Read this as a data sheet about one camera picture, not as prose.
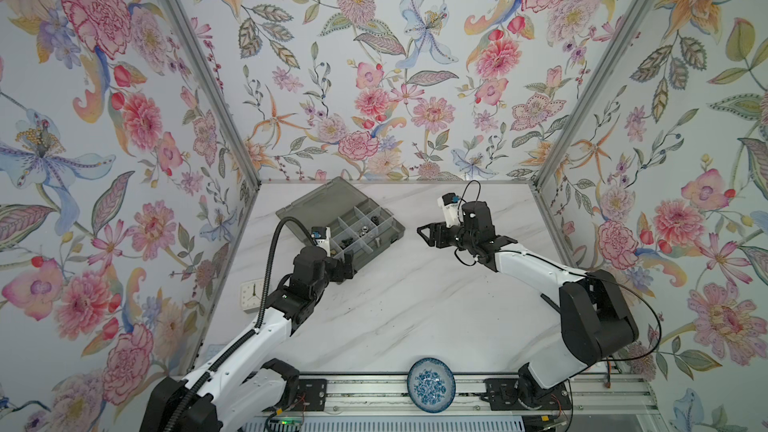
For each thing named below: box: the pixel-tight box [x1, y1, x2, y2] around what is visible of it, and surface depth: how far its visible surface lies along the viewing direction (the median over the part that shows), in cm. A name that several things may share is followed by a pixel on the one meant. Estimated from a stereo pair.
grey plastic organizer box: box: [275, 176, 406, 266], surface depth 109 cm
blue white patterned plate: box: [407, 357, 457, 413], surface depth 76 cm
